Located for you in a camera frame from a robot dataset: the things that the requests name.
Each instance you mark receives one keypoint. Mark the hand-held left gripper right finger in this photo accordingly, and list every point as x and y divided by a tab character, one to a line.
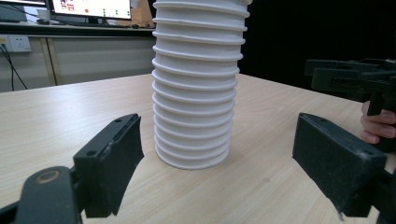
339	168

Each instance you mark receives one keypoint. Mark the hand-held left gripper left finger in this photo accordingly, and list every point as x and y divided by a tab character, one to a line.
106	168

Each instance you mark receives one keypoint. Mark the stack of white paper cups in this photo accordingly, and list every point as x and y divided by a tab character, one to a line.
194	93

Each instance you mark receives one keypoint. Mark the black curtain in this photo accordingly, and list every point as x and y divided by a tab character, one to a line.
311	28

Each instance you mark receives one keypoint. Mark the background office desk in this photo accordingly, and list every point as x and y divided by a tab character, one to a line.
77	29

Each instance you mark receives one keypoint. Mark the cardboard box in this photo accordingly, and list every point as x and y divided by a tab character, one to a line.
142	14

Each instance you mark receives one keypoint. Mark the black computer mouse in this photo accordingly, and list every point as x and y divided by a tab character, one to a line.
43	21

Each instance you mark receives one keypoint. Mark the lit computer monitor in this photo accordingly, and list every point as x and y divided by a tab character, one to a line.
90	7

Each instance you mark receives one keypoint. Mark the white wall socket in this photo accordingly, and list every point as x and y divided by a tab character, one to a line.
19	43

